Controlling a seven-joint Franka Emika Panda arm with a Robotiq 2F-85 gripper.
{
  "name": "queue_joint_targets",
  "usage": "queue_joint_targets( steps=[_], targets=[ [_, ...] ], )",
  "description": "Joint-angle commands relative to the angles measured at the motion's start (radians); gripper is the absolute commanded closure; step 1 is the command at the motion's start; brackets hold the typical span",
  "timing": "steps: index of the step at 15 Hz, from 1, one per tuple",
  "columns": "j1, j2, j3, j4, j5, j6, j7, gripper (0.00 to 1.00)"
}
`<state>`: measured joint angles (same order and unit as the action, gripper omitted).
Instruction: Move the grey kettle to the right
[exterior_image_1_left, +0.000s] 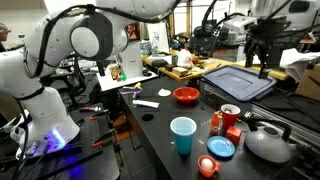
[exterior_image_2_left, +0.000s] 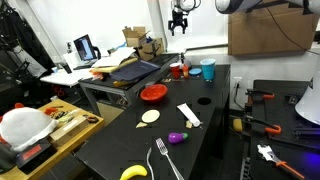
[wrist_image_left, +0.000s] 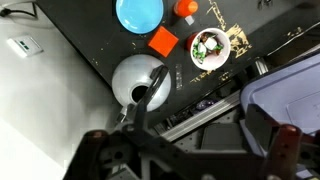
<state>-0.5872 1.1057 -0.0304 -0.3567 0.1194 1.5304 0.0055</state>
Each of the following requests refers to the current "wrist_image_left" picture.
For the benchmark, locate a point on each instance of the dark blue plastic lid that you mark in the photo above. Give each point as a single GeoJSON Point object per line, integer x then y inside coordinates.
{"type": "Point", "coordinates": [283, 90]}

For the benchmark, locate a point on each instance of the light blue plate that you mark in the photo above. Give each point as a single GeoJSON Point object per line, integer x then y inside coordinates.
{"type": "Point", "coordinates": [140, 15]}

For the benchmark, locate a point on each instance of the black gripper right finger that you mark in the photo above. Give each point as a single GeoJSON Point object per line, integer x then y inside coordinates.
{"type": "Point", "coordinates": [283, 150]}

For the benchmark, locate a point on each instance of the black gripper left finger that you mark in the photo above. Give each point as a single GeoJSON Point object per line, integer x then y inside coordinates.
{"type": "Point", "coordinates": [90, 156]}

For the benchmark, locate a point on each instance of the red plastic cup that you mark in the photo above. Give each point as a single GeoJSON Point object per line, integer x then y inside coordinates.
{"type": "Point", "coordinates": [213, 60]}

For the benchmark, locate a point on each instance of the orange cube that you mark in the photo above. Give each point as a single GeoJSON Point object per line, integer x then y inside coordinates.
{"type": "Point", "coordinates": [163, 41]}

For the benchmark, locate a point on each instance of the orange sauce bottle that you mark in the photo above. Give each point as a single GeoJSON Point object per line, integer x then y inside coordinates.
{"type": "Point", "coordinates": [185, 7]}

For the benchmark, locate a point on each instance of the purple sparkly object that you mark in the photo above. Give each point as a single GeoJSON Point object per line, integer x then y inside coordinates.
{"type": "Point", "coordinates": [206, 104]}

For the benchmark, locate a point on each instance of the white wall outlet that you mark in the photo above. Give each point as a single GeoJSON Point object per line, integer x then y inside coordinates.
{"type": "Point", "coordinates": [25, 45]}

